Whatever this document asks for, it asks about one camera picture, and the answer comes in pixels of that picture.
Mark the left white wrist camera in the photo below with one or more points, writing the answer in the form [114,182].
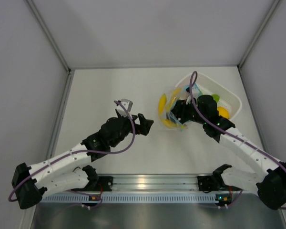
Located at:
[124,107]

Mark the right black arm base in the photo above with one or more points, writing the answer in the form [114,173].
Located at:
[210,183]

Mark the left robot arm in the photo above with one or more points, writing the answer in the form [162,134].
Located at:
[72,169]

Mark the clear zip top bag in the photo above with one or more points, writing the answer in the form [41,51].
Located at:
[185,93]

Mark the yellow fake banana bunch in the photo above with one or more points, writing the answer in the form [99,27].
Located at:
[166,103]

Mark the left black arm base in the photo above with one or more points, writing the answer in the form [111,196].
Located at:
[104,183]

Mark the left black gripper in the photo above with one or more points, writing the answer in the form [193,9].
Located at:
[143,128]

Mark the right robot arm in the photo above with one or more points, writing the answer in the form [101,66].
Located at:
[268,177]

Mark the aluminium mounting rail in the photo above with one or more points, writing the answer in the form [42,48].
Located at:
[172,183]

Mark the white perforated plastic basket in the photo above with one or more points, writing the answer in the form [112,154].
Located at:
[224,98]

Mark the white slotted cable duct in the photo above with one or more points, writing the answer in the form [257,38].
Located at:
[139,198]

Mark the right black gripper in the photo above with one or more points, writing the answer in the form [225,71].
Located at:
[180,109]

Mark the yellow fake lemon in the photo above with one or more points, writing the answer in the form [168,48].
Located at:
[223,112]

